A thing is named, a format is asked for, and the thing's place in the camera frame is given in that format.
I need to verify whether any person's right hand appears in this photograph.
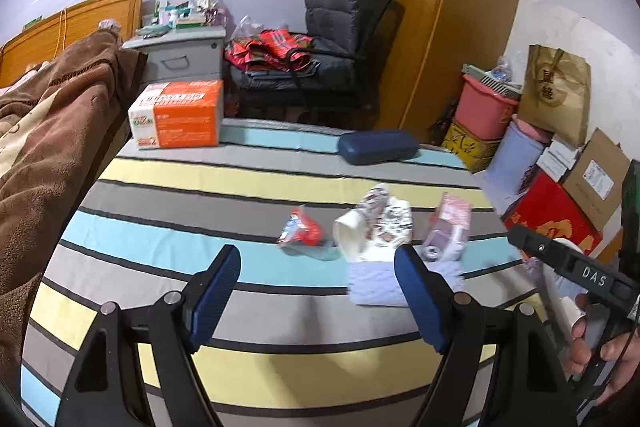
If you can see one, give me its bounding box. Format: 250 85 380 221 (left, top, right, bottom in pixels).
565 294 640 405

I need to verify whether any brown fleece blanket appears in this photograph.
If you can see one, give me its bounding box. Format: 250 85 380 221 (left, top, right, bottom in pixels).
0 29 148 388

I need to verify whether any white quilted cloth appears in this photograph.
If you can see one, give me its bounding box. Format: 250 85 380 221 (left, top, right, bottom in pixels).
347 244 463 308

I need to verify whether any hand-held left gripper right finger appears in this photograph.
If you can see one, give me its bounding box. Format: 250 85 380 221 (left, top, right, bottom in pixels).
393 244 578 427

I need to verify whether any orange and white box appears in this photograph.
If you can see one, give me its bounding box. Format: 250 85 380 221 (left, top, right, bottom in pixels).
127 80 224 151

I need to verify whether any brown paper bag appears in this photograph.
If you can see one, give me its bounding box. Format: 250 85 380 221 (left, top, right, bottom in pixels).
517 44 592 148

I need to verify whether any pile of medicine boxes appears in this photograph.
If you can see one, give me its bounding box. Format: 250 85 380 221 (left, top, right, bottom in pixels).
140 0 228 30

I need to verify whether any pink plastic bucket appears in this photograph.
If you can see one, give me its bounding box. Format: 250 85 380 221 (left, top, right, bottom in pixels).
455 74 521 140

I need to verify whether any red snack wrapper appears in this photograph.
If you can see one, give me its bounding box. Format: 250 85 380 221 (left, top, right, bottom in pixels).
277 206 326 250

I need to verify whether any pink and white carton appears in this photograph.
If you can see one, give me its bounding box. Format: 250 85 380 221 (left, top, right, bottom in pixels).
422 192 473 263

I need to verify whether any patterned tissue packet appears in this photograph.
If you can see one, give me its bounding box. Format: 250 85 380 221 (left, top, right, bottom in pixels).
355 183 415 248

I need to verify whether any grey ribbed board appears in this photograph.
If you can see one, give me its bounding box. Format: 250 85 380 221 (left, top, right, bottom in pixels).
462 63 523 92

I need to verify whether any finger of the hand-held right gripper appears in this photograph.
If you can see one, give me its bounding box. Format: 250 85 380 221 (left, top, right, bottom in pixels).
507 224 563 275

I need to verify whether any wooden bed headboard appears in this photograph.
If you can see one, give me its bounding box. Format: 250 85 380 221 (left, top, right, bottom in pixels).
0 0 146 88

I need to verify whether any red plaid bag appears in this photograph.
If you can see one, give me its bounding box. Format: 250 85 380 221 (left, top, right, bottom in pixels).
224 28 321 72

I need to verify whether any black cushioned chair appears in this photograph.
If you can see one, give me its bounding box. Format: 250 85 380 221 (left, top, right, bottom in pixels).
227 0 401 115

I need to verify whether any brown cardboard box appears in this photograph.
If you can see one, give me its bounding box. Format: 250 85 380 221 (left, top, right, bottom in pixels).
562 128 632 233

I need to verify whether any wooden wardrobe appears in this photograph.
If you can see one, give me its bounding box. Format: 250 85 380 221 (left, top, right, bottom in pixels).
336 0 530 148

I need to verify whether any white paper cup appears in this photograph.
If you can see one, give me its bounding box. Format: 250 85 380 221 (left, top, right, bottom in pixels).
332 209 371 263

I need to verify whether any dark blue glasses case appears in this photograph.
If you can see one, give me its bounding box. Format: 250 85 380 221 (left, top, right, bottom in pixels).
337 130 420 166

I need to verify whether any yellow patterned box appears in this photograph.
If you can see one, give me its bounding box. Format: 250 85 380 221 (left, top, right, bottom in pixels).
442 122 503 172

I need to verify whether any grey nightstand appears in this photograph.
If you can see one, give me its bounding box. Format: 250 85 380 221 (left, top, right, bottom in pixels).
121 24 227 82

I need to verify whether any purple plastic bin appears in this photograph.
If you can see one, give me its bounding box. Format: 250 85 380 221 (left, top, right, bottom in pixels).
487 119 548 195

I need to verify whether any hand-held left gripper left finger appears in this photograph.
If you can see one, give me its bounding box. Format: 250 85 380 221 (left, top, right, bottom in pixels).
55 244 242 427

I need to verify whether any white plastic bag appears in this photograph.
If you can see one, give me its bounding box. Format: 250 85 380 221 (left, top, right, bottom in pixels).
235 14 266 38

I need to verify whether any red gift box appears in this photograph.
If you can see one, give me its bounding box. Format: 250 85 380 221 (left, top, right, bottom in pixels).
502 172 603 258

